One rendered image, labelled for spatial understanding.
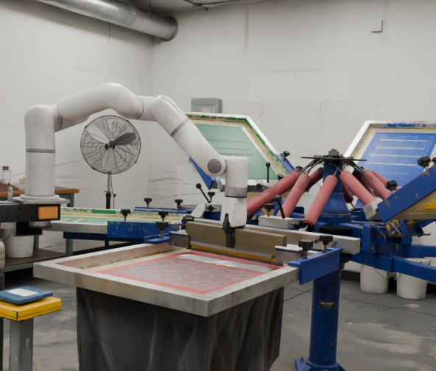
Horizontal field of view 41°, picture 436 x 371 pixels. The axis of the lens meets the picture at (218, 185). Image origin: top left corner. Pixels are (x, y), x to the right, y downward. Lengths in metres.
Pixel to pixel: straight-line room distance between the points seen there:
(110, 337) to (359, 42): 5.03
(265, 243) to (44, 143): 0.79
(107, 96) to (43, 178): 0.34
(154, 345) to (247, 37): 5.55
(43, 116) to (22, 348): 0.80
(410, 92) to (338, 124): 0.79
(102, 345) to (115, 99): 0.76
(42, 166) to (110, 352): 0.66
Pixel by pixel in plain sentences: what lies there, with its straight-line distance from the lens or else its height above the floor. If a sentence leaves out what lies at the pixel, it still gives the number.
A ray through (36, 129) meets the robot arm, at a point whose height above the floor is 1.37.
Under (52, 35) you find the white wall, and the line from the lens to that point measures 6.43.
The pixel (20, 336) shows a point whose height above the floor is 0.87.
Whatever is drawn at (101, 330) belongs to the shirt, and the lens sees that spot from 1.68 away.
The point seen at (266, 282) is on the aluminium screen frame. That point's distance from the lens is 1.54.
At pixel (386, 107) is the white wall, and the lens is 6.06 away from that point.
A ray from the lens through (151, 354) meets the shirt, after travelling 1.58.
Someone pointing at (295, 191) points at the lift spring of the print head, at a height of 1.16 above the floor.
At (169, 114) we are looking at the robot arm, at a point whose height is 1.43.
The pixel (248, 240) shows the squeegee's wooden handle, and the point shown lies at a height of 1.03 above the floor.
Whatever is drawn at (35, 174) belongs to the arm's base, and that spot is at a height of 1.22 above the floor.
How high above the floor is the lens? 1.33
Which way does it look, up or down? 4 degrees down
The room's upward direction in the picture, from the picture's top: 2 degrees clockwise
